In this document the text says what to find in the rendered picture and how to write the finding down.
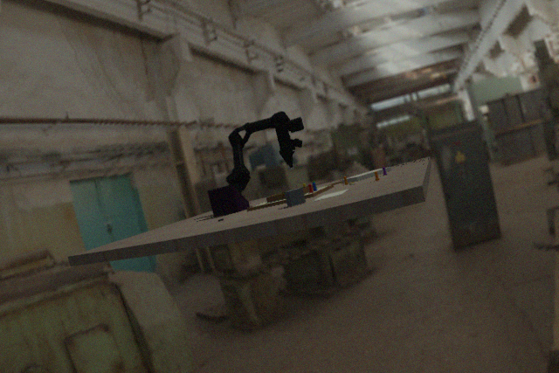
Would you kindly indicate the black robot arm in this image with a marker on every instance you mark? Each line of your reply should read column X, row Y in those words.
column 239, row 176

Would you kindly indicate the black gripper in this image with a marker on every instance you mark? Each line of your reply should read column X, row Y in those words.
column 286, row 150

